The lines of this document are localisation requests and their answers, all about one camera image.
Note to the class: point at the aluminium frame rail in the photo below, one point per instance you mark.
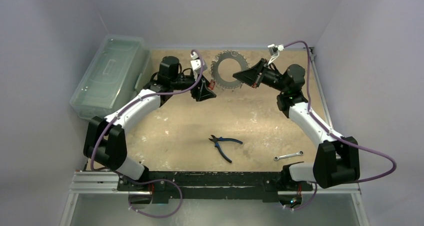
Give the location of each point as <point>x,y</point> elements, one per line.
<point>95,201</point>

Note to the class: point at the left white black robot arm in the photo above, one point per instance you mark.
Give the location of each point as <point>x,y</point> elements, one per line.
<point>105,141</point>

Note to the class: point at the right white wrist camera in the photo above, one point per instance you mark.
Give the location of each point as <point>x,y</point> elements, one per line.
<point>274,52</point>

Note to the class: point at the small silver wrench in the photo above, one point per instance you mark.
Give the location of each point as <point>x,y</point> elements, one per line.
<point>299,153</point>

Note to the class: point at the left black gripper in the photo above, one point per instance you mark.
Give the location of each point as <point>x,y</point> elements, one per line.
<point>200,91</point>

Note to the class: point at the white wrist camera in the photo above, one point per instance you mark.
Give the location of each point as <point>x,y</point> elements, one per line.
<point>274,52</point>
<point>198,65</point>

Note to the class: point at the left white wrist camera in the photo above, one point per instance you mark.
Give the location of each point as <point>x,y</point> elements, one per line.
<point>198,65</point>

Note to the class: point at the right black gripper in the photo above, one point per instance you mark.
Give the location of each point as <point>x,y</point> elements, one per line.
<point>260,76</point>

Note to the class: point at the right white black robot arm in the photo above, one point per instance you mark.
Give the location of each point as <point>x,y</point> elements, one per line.
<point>336,161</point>

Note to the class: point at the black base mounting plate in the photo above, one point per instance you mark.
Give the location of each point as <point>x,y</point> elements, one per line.
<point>269,187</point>

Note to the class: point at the red key tag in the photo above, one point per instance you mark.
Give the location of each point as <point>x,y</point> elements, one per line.
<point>211,85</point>

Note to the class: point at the translucent green plastic box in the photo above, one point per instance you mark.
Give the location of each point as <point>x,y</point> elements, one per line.
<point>117,73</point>

